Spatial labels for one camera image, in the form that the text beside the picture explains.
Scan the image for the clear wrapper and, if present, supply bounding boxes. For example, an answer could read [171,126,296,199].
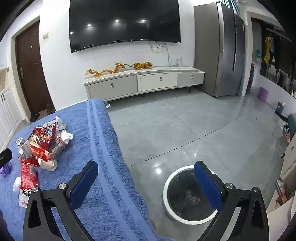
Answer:
[52,137,67,160]

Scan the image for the purple wrapper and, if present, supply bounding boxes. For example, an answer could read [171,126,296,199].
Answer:
[0,162,12,178]

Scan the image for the white grey television cabinet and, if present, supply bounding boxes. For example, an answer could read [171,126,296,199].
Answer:
[83,66,206,102]

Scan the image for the thin television cable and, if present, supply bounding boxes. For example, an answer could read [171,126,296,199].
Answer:
[148,40,173,66]

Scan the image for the white round trash bin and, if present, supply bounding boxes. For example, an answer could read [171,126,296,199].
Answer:
[162,165,219,225]

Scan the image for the grey steel refrigerator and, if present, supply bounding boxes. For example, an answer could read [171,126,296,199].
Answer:
[194,1,246,97]

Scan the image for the dark brown entrance door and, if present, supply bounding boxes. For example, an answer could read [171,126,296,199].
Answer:
[16,22,56,116]

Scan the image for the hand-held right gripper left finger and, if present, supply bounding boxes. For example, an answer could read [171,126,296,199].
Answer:
[23,160,99,241]

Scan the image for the white paper bowl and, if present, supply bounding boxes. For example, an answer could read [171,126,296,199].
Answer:
[38,159,57,171]

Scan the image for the yellow hanging garment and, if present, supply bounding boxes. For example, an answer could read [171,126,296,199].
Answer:
[264,38,271,64]

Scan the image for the short golden dragon ornament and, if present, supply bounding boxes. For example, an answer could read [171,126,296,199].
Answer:
[132,62,153,70]

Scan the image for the white panelled cabinet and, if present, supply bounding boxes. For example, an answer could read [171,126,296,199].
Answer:
[0,67,23,151]

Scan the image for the large black wall television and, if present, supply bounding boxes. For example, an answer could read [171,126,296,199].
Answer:
[69,0,181,53]

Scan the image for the small white box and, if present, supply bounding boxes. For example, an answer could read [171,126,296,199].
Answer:
[16,138,30,156]

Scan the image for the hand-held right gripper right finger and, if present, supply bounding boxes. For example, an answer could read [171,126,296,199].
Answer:
[193,161,270,241]

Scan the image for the large white tissue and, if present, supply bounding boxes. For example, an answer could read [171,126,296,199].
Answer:
[55,117,74,144]

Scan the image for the dark red snack bag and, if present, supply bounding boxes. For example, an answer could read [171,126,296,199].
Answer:
[32,122,58,160]

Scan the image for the small white tissue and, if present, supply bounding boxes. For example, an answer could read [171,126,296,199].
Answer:
[13,177,22,193]

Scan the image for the teal chair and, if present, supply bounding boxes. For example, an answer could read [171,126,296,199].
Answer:
[281,113,296,139]

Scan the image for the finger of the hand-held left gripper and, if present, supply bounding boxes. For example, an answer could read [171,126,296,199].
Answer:
[0,149,13,168]

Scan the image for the white side table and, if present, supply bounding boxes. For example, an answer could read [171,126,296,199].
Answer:
[266,139,296,220]

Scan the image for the red white snack packet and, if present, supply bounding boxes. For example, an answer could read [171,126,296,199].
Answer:
[18,159,39,208]

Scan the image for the long golden dragon ornament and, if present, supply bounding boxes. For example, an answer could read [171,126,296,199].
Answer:
[86,62,126,78]

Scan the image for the red cardboard box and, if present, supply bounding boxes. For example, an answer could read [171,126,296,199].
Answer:
[29,141,50,160]

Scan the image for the blue fluffy blanket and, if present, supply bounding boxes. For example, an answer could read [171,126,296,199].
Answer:
[0,98,176,241]

